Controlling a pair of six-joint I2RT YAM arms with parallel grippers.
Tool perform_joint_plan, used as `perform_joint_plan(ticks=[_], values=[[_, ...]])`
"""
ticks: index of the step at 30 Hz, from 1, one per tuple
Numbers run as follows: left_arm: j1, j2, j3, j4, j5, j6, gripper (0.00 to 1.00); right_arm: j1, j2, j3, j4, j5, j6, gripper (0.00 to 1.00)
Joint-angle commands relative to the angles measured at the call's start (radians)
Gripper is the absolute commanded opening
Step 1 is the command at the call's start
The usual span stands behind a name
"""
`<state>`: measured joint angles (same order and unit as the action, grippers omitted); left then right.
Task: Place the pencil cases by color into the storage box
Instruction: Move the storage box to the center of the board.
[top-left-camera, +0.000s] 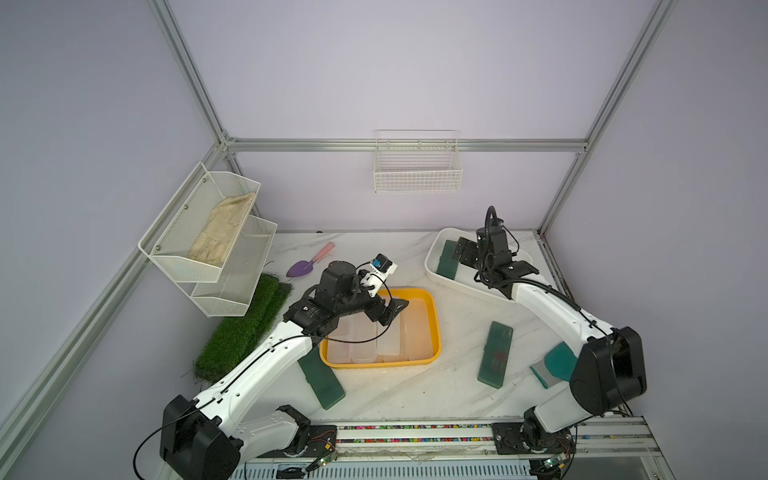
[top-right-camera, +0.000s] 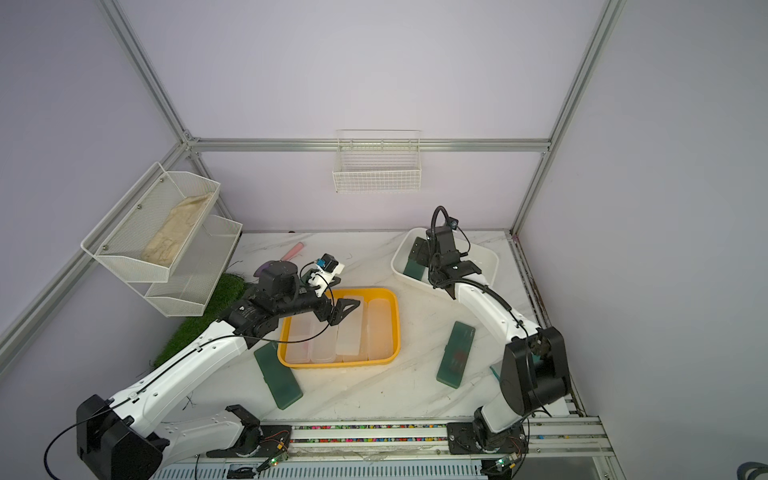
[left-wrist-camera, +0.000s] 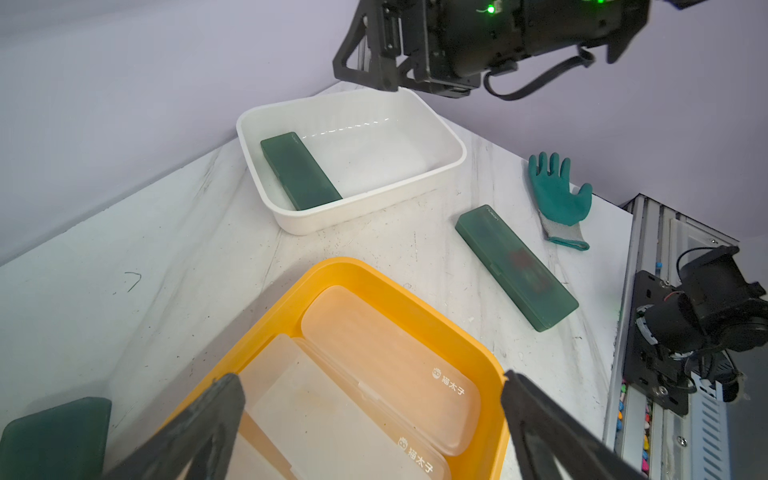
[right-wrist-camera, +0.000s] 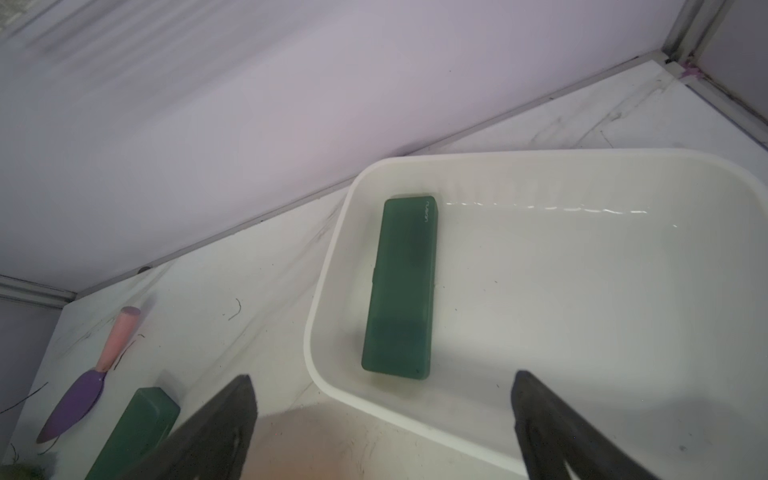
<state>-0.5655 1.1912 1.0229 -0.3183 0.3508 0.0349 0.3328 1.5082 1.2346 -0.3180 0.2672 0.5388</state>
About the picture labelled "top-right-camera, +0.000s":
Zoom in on green pencil case back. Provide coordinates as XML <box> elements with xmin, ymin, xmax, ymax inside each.
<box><xmin>403</xmin><ymin>237</ymin><xmax>429</xmax><ymax>281</ymax></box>

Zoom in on yellow plastic tray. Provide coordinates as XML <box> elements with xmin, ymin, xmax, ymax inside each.
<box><xmin>277</xmin><ymin>287</ymin><xmax>401</xmax><ymax>369</ymax></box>

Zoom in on white plastic storage box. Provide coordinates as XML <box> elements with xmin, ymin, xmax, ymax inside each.
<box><xmin>390</xmin><ymin>227</ymin><xmax>499</xmax><ymax>297</ymax></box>

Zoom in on clear pencil case pink pen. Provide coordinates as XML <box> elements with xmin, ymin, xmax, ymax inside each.
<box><xmin>285</xmin><ymin>314</ymin><xmax>315</xmax><ymax>364</ymax></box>

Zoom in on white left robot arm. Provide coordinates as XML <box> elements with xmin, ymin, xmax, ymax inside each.
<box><xmin>75</xmin><ymin>254</ymin><xmax>360</xmax><ymax>479</ymax></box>

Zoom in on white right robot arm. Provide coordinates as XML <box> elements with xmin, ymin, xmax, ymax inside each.
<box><xmin>424</xmin><ymin>205</ymin><xmax>572</xmax><ymax>451</ymax></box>

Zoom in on purple pink garden trowel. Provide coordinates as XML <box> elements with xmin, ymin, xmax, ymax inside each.
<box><xmin>254</xmin><ymin>242</ymin><xmax>304</xmax><ymax>277</ymax></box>

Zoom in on green artificial grass mat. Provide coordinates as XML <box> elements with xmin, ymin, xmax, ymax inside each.
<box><xmin>153</xmin><ymin>273</ymin><xmax>248</xmax><ymax>368</ymax></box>

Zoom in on beige cloth in shelf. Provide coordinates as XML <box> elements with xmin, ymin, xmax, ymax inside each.
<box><xmin>140</xmin><ymin>193</ymin><xmax>212</xmax><ymax>267</ymax></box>

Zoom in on white mesh two-tier shelf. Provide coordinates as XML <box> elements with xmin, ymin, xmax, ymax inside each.
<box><xmin>81</xmin><ymin>163</ymin><xmax>242</xmax><ymax>317</ymax></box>

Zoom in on white wire wall basket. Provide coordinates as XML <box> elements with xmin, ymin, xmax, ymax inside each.
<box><xmin>332</xmin><ymin>129</ymin><xmax>422</xmax><ymax>194</ymax></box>

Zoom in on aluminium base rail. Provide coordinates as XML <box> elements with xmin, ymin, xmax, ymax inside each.
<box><xmin>155</xmin><ymin>415</ymin><xmax>624</xmax><ymax>479</ymax></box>

